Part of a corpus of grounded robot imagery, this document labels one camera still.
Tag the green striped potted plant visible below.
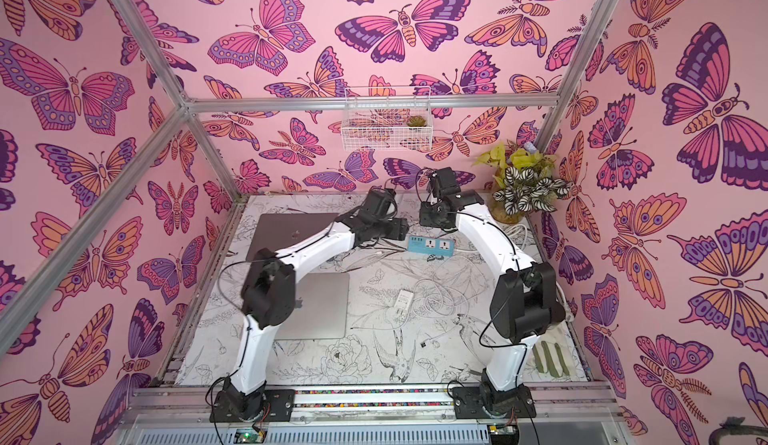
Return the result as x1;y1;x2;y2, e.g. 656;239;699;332
475;142;573;225

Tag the white charger cable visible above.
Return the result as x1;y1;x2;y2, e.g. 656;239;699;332
359;246;535;350

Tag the dark grey closed laptop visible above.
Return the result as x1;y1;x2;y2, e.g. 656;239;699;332
245;213;337;261

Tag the aluminium frame profile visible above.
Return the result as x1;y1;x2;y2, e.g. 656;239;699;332
0;0;637;356

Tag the silver closed laptop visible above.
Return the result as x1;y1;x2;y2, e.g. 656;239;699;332
276;273;350;341

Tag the white wire basket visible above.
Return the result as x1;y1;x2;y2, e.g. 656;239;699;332
338;85;434;153

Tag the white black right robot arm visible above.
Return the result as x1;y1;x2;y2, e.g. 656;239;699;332
419;168;566;392

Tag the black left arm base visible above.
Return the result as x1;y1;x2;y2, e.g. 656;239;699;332
209;378;296;424

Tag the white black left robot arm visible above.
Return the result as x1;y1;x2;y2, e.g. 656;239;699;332
229;187;408;395

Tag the green cutlery set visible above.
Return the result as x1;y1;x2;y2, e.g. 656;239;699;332
533;341;572;380

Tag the white charger brick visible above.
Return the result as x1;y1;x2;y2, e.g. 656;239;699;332
394;289;414;317

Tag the teal power strip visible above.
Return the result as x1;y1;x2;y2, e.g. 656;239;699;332
407;235;455;257

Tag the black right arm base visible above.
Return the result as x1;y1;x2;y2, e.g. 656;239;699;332
447;383;537;419

